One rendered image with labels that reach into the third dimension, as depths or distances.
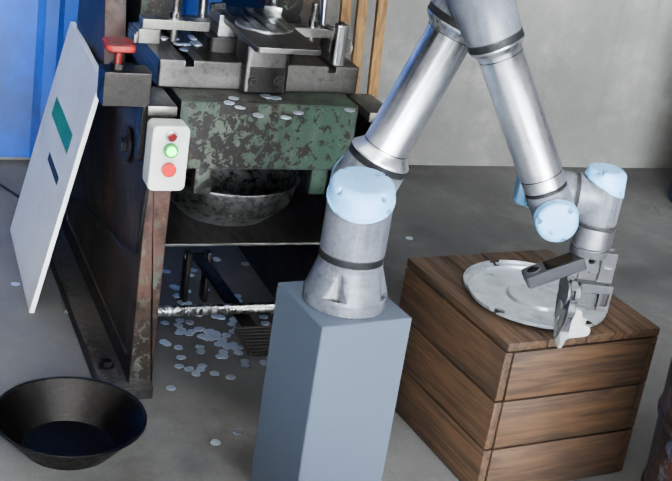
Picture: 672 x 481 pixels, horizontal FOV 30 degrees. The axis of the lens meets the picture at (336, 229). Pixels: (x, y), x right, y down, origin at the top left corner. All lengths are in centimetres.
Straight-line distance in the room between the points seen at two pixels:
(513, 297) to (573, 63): 213
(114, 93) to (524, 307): 92
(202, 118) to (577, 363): 90
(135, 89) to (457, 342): 82
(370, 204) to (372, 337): 24
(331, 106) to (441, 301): 47
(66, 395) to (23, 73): 150
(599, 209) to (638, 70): 252
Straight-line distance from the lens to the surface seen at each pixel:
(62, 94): 323
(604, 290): 236
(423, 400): 272
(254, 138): 264
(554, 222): 214
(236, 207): 278
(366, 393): 225
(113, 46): 248
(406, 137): 223
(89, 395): 266
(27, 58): 391
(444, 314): 261
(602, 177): 228
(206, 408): 273
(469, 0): 206
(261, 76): 267
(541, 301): 260
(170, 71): 264
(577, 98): 468
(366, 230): 212
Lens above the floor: 139
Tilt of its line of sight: 22 degrees down
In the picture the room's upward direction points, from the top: 9 degrees clockwise
